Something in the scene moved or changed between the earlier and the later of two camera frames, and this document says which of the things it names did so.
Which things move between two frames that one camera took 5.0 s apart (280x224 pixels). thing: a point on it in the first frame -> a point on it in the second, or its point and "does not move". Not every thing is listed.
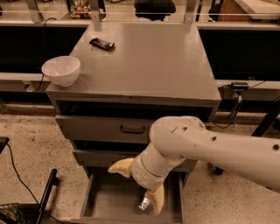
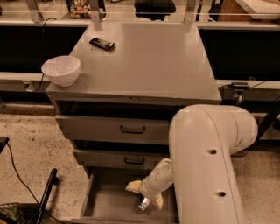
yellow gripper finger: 122,166 -> 134,185
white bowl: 62,70 does not move
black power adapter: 239,85 does not move
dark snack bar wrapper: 101,44 does not move
